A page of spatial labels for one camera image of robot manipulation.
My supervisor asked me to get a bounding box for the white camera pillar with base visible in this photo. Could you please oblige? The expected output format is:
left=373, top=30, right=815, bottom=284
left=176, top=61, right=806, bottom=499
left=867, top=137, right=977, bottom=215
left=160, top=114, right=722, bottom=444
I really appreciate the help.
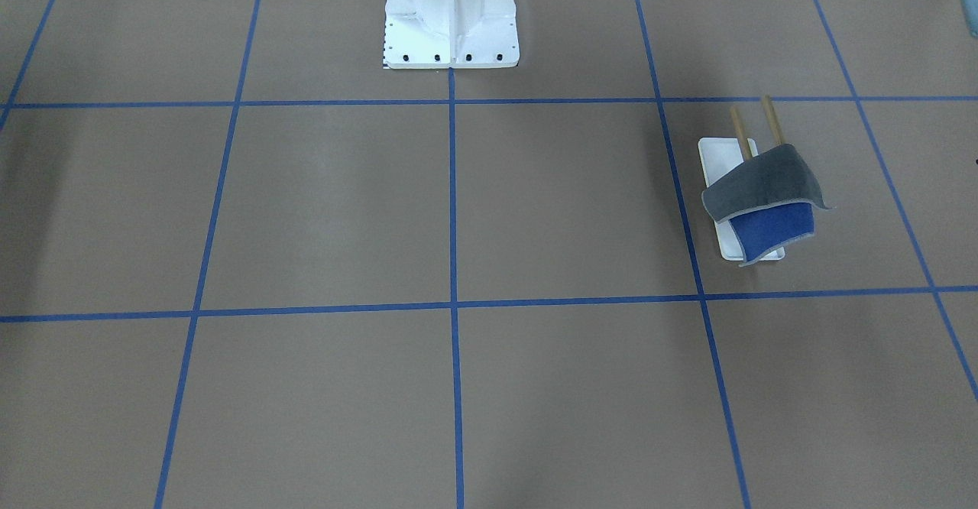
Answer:
left=382, top=0, right=520, bottom=70

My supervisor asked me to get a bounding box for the white wooden towel rack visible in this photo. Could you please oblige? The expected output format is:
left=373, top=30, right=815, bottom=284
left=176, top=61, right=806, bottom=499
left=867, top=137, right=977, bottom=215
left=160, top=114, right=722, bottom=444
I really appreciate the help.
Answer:
left=698, top=105, right=785, bottom=266

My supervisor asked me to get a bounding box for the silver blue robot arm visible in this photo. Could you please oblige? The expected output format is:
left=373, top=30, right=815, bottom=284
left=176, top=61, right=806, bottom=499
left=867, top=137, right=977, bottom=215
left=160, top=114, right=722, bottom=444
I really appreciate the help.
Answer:
left=960, top=0, right=978, bottom=39

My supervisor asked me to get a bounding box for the grey blue towel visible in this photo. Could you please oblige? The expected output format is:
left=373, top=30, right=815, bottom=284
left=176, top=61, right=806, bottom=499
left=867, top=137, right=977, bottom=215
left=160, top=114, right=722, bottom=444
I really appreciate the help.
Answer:
left=700, top=143, right=831, bottom=267

